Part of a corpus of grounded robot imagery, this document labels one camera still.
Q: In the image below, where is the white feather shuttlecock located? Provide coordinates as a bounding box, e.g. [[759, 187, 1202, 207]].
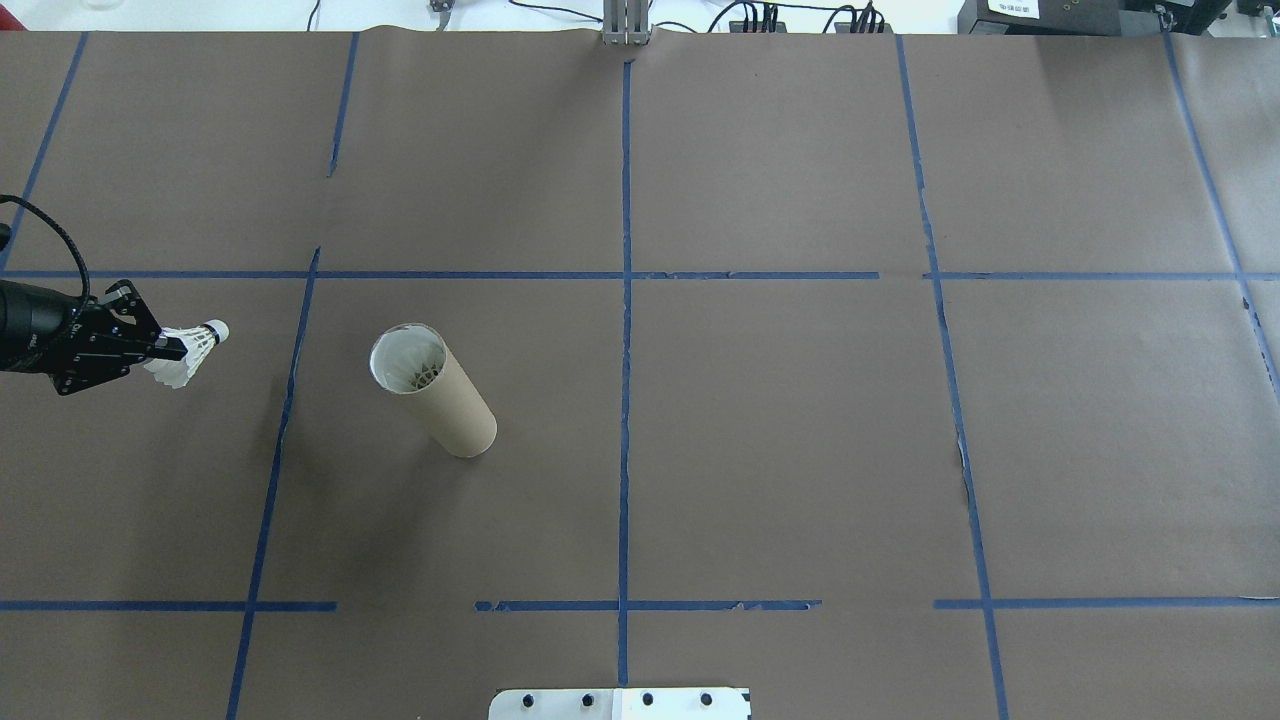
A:
[[143, 319, 231, 391], [374, 327, 447, 393]]

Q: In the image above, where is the brown cardboard tube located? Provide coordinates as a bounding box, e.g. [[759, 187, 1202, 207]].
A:
[[369, 322, 498, 459]]

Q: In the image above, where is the black box with white label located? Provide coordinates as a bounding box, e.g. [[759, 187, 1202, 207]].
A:
[[957, 0, 1043, 37]]

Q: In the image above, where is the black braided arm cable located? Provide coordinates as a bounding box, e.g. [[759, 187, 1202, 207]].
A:
[[0, 194, 93, 306]]

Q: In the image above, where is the aluminium profile post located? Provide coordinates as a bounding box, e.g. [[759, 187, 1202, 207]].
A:
[[600, 0, 653, 48]]

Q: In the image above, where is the white square base plate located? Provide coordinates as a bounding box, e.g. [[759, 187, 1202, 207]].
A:
[[488, 687, 753, 720]]

